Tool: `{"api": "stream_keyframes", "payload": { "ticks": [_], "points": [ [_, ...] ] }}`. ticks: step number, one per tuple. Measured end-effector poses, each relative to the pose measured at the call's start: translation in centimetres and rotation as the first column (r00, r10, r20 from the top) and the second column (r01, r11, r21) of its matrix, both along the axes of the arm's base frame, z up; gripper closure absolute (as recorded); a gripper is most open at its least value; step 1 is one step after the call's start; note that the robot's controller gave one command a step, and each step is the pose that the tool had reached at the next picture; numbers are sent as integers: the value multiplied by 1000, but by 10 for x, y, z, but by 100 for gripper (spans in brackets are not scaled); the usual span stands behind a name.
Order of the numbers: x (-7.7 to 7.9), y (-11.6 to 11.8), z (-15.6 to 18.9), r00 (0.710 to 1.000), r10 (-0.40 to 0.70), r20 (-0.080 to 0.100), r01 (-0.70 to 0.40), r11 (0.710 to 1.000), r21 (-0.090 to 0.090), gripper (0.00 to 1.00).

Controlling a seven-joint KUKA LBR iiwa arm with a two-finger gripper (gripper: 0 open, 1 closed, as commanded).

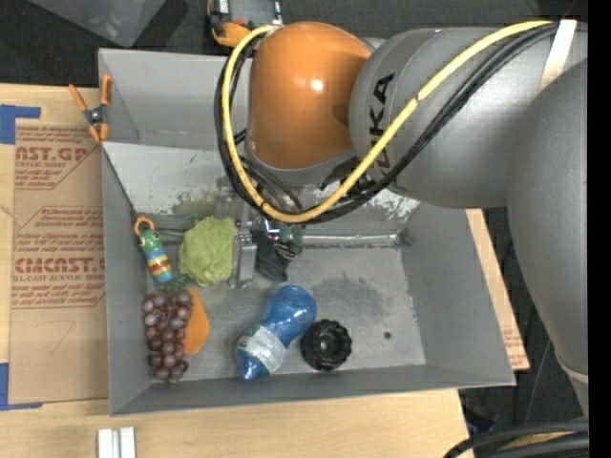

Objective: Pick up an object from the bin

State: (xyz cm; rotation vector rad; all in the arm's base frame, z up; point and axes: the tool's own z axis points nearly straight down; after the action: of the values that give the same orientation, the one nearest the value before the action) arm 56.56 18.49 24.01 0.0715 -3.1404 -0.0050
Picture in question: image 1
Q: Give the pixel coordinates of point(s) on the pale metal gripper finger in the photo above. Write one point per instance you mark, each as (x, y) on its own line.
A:
(248, 263)
(235, 260)

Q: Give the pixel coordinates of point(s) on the green toy lettuce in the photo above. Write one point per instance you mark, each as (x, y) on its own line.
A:
(210, 251)

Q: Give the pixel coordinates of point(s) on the blue plastic bottle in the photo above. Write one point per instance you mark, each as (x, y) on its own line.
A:
(281, 325)

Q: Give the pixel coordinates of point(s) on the orange flat toy slice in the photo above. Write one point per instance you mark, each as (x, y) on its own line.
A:
(196, 327)

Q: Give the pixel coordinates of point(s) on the purple toy grape bunch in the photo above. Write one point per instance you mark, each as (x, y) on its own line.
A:
(164, 337)

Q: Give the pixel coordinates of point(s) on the black ribbed round knob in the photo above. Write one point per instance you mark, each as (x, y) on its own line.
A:
(326, 345)

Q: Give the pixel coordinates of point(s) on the grey metal bin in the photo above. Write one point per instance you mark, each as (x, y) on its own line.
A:
(363, 298)

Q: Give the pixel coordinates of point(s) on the brown cardboard board, red print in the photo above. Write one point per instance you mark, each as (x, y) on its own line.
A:
(57, 236)

